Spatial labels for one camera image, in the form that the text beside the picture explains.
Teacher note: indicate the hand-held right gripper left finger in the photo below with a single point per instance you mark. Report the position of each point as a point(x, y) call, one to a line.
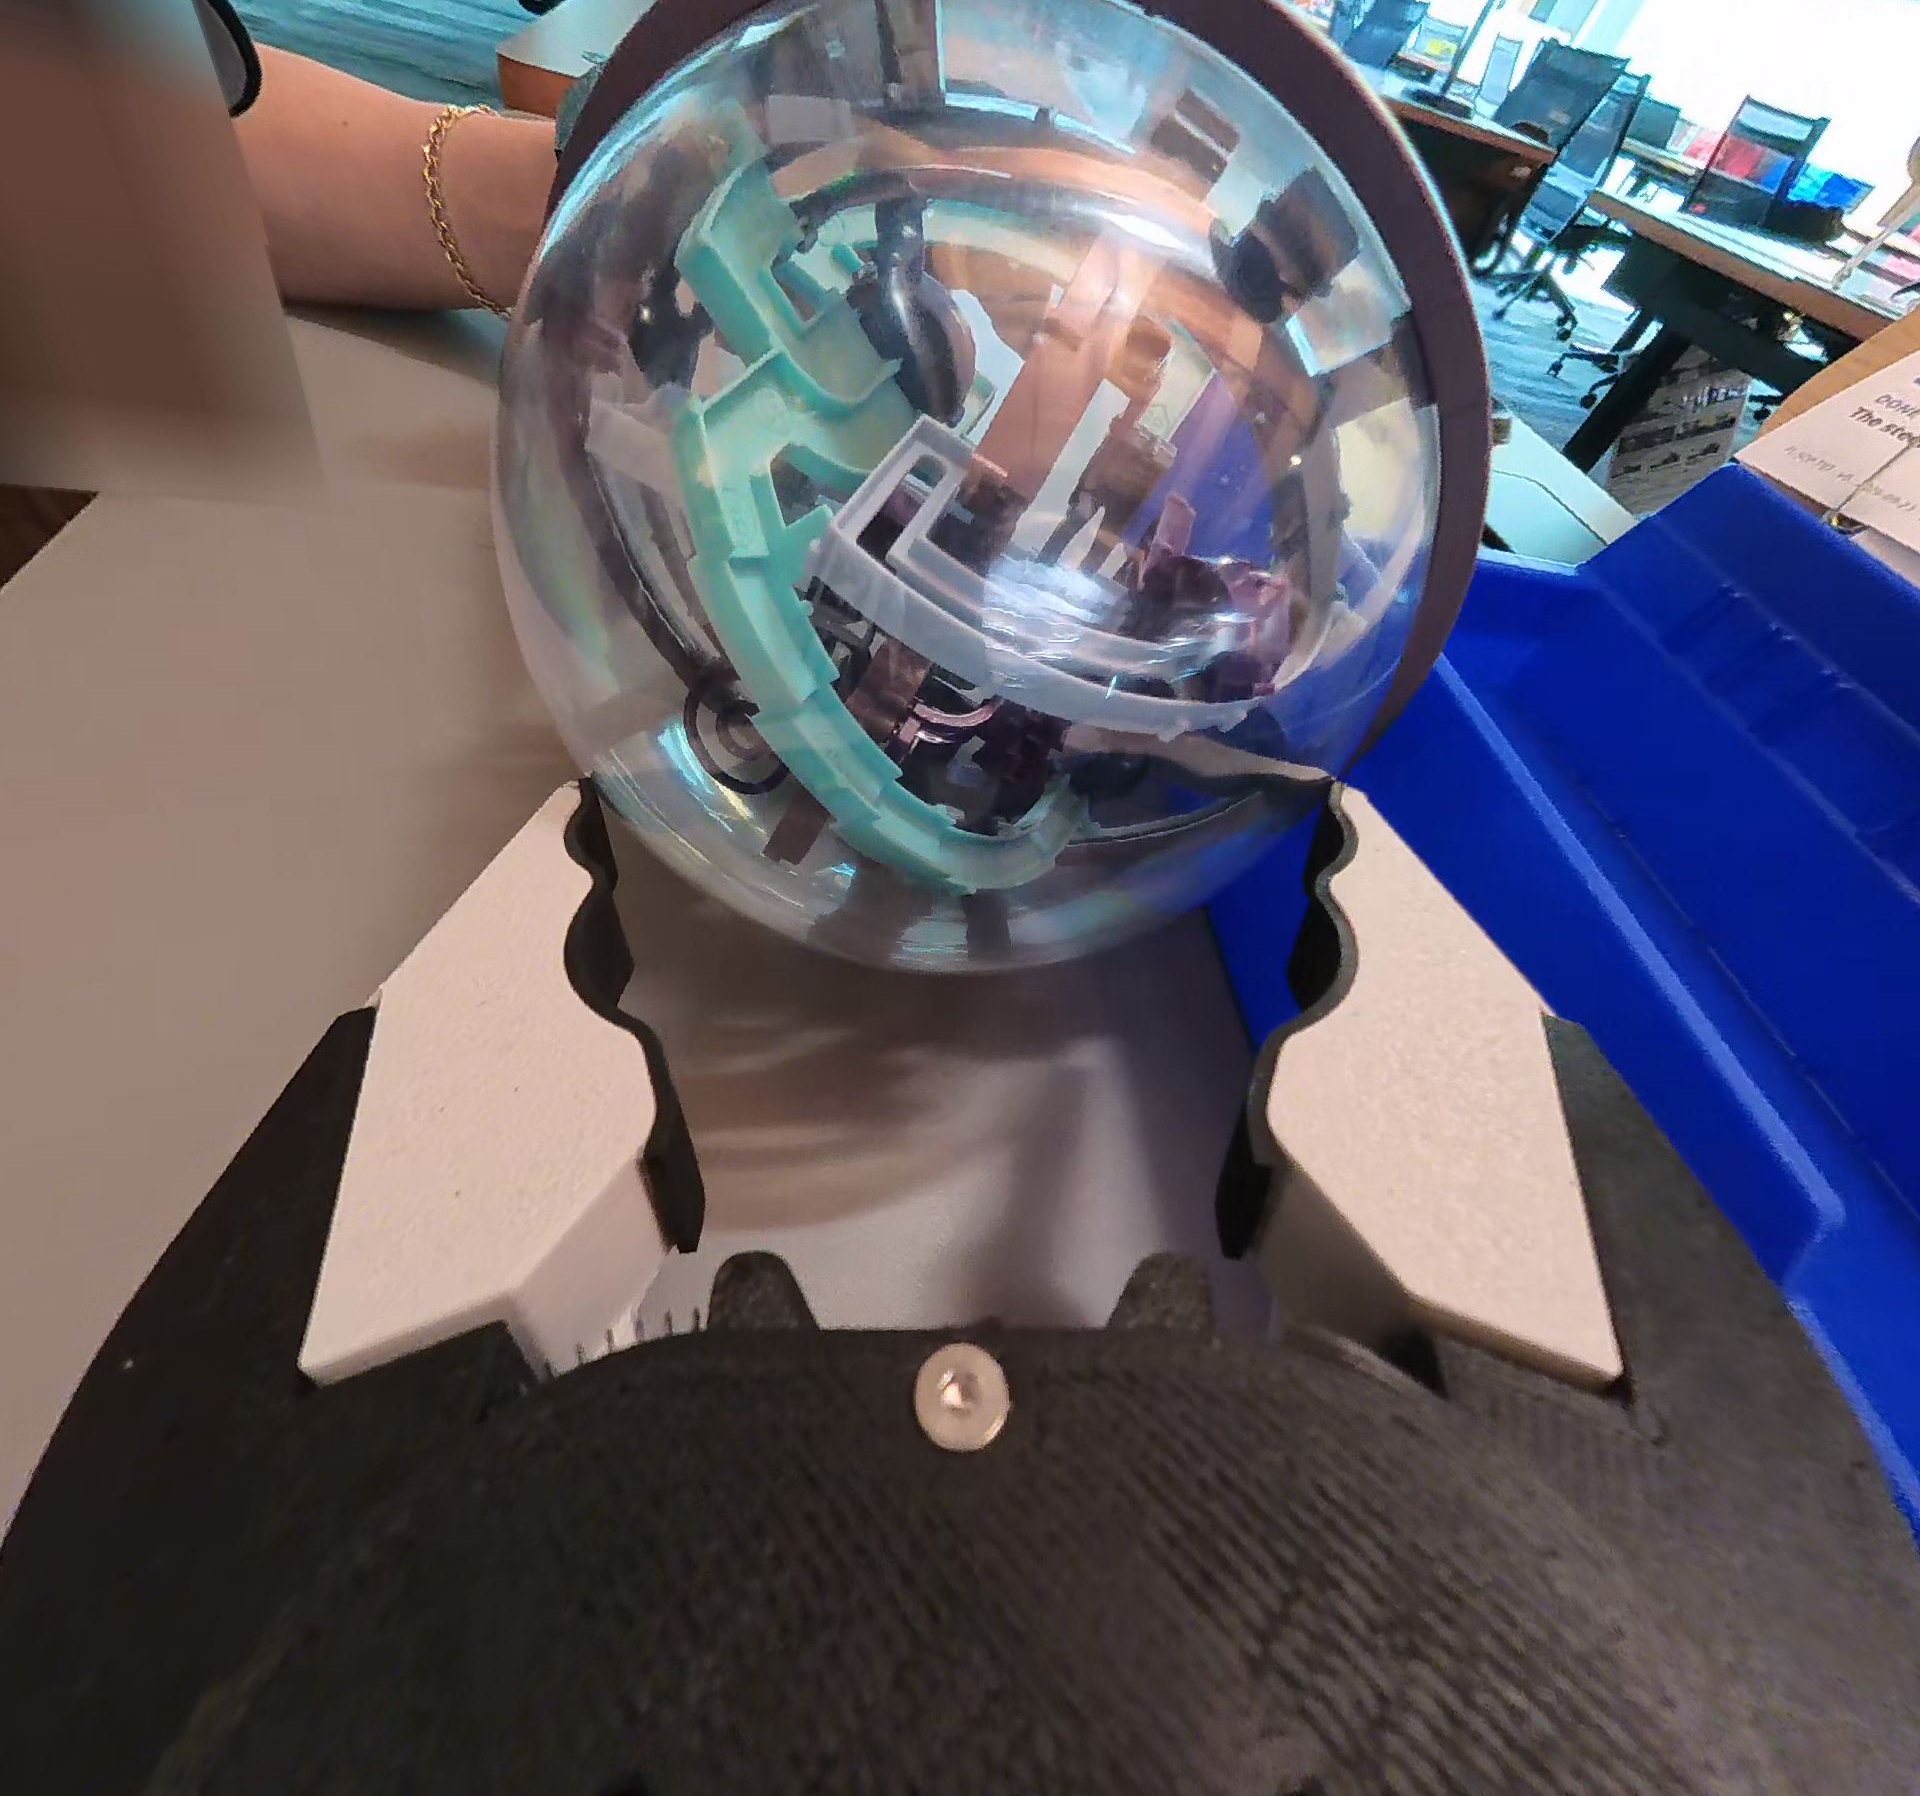
point(494, 1151)

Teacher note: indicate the instruction sheet on board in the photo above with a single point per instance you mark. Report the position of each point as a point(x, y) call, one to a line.
point(1838, 382)

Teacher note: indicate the black mesh office chair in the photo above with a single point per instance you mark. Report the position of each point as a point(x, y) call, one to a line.
point(1568, 130)
point(1754, 161)

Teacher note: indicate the blue plastic bin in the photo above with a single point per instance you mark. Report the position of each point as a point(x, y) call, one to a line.
point(1651, 776)

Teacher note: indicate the printed instruction sheet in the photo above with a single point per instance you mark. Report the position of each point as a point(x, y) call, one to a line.
point(1860, 447)

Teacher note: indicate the clear plastic maze ball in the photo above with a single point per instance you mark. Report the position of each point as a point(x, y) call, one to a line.
point(975, 447)

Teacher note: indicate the long wooden desk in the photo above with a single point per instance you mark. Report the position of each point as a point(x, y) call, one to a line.
point(1725, 266)

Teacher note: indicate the person's left forearm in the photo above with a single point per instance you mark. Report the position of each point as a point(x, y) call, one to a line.
point(345, 176)

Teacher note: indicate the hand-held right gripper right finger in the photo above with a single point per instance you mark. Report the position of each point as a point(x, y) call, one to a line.
point(1440, 1151)

